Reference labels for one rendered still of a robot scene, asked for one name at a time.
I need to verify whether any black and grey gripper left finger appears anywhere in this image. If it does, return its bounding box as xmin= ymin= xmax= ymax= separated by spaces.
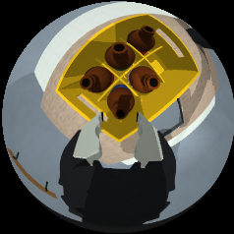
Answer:
xmin=58 ymin=111 xmax=103 ymax=186

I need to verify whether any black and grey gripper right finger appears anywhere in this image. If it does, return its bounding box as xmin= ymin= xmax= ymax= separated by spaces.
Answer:
xmin=134 ymin=112 xmax=176 ymax=192

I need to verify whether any yellow bottle crate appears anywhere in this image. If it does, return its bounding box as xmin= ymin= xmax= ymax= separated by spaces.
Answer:
xmin=55 ymin=14 xmax=200 ymax=143

